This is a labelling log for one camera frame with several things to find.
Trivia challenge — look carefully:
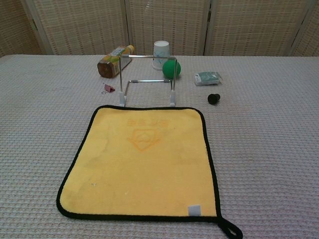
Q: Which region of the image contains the yellow towel with black trim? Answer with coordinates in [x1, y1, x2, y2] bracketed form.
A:
[56, 105, 244, 239]

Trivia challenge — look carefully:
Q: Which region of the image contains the green ball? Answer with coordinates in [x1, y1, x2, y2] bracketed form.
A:
[162, 60, 181, 80]

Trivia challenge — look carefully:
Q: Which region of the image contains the small black knob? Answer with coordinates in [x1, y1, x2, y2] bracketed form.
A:
[207, 93, 221, 105]

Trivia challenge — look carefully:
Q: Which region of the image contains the pink binder clip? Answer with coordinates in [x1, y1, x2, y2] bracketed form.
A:
[101, 83, 116, 95]

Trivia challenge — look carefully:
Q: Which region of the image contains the green tissue pack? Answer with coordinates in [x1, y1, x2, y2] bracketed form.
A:
[194, 71, 222, 87]

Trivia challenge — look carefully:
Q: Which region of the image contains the white paper cup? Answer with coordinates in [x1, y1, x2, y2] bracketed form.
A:
[152, 40, 171, 71]

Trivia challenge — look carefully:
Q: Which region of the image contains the tea bottle with yellow label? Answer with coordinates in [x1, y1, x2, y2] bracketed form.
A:
[97, 44, 136, 78]

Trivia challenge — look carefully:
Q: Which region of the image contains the white waffle tablecloth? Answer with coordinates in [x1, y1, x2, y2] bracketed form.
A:
[0, 54, 319, 239]

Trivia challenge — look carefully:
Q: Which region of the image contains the woven folding screen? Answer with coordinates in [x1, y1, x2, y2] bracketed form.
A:
[0, 0, 319, 57]

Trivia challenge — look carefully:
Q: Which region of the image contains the metal wire rack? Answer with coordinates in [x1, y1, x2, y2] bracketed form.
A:
[118, 55, 178, 107]

